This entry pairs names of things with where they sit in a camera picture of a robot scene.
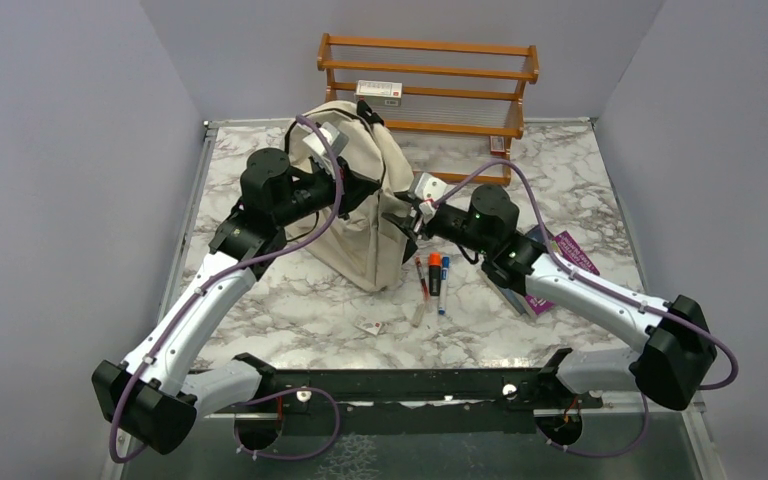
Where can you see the orange highlighter marker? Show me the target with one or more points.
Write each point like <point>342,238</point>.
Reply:
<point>435,266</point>

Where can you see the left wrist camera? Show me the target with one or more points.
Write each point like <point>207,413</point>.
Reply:
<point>334,138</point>

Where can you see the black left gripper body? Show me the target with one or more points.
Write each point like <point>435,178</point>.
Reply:
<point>311,193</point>

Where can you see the blue whiteboard marker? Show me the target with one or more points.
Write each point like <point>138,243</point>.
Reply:
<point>443,289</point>

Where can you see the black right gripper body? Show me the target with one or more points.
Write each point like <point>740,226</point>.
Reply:
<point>449,224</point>

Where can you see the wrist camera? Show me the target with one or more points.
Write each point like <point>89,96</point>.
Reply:
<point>425,190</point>
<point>334,138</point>

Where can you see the red pen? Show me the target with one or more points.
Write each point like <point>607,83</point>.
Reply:
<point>421,276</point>

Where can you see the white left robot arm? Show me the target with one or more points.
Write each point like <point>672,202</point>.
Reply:
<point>152,393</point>

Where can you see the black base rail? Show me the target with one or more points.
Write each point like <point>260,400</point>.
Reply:
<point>396,402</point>

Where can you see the beige canvas backpack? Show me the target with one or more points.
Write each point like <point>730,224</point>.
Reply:
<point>365,248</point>

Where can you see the white and grey box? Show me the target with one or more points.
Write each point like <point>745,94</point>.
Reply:
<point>379,93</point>

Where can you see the orange wooden shelf rack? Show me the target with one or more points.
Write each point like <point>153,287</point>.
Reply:
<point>455,95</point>

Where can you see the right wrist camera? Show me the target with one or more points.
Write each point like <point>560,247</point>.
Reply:
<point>425,190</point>

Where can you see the blue-grey book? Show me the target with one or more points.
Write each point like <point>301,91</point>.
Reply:
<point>528,306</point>

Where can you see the small red box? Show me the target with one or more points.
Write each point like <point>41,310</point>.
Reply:
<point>497,145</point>

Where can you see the small white eraser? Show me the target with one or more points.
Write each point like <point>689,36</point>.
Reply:
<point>370,327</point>

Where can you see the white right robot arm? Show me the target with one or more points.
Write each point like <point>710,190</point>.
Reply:
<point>668,347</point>

